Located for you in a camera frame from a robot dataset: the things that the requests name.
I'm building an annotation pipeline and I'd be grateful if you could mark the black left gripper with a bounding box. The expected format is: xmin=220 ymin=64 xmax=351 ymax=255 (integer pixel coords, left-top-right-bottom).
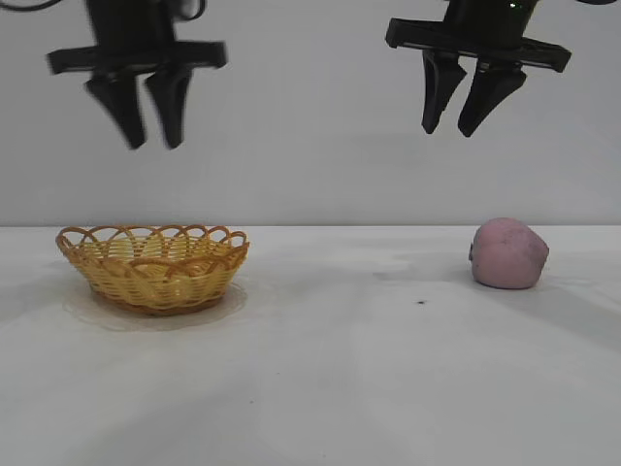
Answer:
xmin=47 ymin=0 xmax=228 ymax=150

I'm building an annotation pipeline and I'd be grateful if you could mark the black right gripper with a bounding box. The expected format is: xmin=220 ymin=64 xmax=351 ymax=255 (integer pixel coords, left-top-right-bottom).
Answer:
xmin=385 ymin=0 xmax=572 ymax=139

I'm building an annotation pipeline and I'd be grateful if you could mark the pink peach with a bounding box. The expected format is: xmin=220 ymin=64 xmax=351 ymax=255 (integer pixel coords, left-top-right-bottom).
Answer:
xmin=469 ymin=216 xmax=551 ymax=291

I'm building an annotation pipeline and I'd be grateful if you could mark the yellow woven wicker basket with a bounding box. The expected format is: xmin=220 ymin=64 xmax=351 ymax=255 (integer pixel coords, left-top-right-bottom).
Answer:
xmin=55 ymin=223 xmax=251 ymax=317

